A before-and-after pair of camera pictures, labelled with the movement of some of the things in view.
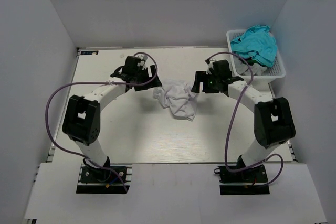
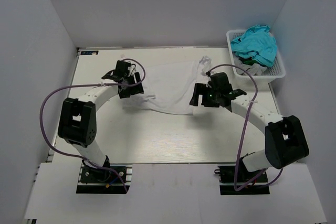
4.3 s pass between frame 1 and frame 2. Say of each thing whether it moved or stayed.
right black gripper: moved
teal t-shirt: stayed
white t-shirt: moved
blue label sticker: stayed
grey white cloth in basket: stayed
